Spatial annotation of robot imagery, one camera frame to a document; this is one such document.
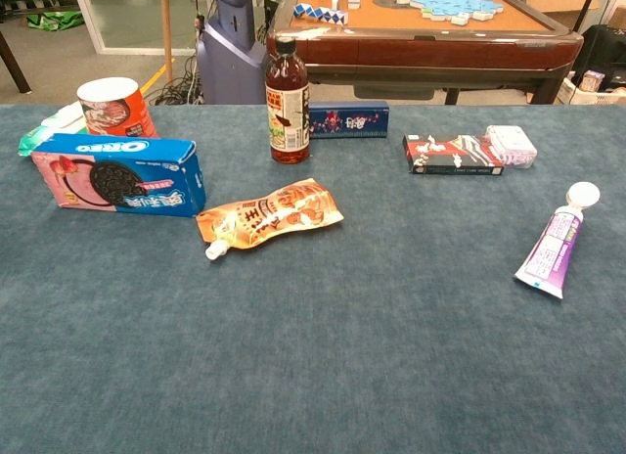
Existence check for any purple white toothpaste tube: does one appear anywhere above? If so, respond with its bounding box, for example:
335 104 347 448
513 181 602 300

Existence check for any green bag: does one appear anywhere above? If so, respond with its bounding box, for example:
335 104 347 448
26 11 85 33

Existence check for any orange spout pouch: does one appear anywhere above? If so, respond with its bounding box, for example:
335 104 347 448
195 177 345 262

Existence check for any brown tea bottle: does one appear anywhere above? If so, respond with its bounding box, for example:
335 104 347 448
264 35 311 165

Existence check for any long dark blue box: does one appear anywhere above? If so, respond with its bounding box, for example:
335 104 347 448
307 100 391 140

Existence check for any blue felt table cover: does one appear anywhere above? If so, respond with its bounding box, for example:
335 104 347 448
0 104 626 454

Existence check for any black red flat box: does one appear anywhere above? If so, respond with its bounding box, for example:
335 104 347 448
402 133 505 176

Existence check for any blue Oreo cookie box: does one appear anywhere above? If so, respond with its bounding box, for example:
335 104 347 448
30 133 207 219

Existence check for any brown mahjong table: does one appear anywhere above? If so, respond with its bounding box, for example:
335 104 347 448
266 0 586 106

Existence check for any blue white snake puzzle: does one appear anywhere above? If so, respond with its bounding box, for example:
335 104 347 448
291 2 349 25

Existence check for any red instant noodle cup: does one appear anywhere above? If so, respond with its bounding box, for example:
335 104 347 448
76 76 158 140

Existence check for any wooden pole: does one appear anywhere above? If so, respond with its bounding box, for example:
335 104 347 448
159 0 175 83

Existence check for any pile of blue mahjong tiles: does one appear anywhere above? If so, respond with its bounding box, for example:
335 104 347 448
395 0 505 27

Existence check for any green wet wipes pack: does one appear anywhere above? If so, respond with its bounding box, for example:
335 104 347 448
18 101 89 158

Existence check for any white plastic basket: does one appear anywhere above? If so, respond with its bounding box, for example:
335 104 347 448
555 70 626 106

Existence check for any small purple carton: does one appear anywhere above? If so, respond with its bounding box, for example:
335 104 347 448
579 69 605 92

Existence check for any cardboard box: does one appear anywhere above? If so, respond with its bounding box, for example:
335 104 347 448
506 0 601 32

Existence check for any dark table leg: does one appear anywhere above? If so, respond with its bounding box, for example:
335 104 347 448
0 30 33 94

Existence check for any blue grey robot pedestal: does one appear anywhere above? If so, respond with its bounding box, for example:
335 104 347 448
195 0 269 106

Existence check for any tangle of floor cables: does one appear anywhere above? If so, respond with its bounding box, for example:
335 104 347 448
146 52 204 107

